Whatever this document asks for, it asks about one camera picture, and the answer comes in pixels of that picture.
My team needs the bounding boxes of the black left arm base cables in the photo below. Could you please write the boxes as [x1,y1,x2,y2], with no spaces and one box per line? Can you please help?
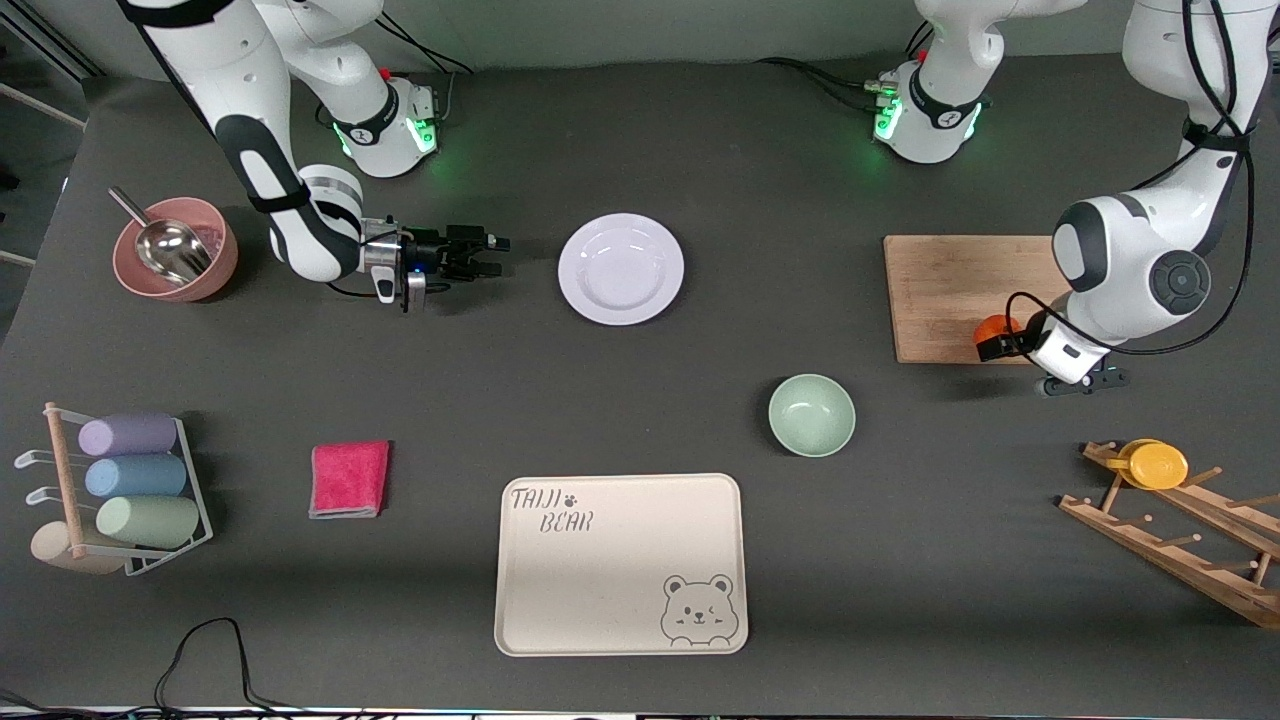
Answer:
[753,20,937,117]

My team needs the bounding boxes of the black right arm base cables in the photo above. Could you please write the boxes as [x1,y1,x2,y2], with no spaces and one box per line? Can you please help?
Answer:
[375,15,473,126]

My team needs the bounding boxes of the purple cup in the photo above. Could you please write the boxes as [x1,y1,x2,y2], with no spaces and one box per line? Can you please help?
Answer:
[78,412,179,458]

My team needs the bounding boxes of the yellow cup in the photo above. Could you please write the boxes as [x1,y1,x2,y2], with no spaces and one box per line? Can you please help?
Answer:
[1105,438,1191,492]

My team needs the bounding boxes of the green cup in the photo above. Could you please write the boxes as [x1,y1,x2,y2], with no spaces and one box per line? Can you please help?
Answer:
[95,495,202,550]

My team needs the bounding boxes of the pink folded cloth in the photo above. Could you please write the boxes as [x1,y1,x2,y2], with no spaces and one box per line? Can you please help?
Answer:
[308,440,392,520]

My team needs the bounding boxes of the pink bowl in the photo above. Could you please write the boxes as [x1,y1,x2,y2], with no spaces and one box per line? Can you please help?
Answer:
[112,196,240,304]

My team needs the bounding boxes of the pale green bowl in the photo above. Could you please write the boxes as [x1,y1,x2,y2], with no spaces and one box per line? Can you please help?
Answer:
[768,373,857,459]

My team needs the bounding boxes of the white wire cup rack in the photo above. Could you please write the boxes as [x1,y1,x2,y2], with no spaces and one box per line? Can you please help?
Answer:
[14,402,214,578]

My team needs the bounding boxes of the cream bear print tray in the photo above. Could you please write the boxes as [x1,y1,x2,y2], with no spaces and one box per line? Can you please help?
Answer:
[494,473,750,658]

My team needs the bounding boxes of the wooden cutting board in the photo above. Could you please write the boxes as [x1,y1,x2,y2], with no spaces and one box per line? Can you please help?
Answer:
[883,235,1076,365]

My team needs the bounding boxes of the black looped floor cable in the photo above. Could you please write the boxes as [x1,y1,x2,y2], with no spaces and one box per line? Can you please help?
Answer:
[153,617,301,717]

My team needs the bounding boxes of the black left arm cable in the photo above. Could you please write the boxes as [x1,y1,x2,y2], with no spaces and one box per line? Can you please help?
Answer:
[1005,0,1263,359]

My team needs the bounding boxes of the wooden peg drying rack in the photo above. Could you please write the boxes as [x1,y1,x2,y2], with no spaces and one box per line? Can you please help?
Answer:
[1058,440,1280,630]

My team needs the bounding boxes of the black arm base cables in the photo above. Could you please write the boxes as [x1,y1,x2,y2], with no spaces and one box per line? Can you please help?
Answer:
[375,15,473,126]
[753,20,937,117]

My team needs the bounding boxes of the blue cup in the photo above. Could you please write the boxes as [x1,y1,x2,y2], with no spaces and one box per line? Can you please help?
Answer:
[84,454,189,500]

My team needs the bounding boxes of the white round plate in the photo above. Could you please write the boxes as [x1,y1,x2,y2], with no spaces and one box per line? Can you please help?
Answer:
[557,212,686,327]

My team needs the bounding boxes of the metal scoop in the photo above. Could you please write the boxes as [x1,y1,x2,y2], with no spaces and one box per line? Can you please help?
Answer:
[108,186,214,286]

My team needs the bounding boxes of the beige cup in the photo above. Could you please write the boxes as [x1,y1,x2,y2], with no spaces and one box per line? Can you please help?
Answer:
[30,521,127,577]

